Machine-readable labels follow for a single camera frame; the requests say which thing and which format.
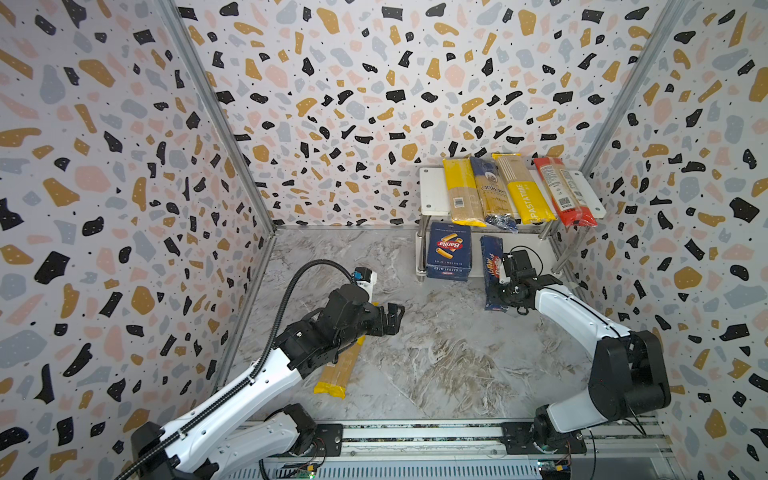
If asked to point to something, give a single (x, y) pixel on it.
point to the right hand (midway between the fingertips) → (496, 291)
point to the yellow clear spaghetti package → (334, 377)
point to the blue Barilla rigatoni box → (449, 251)
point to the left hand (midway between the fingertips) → (393, 307)
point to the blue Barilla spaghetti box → (492, 251)
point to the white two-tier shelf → (545, 243)
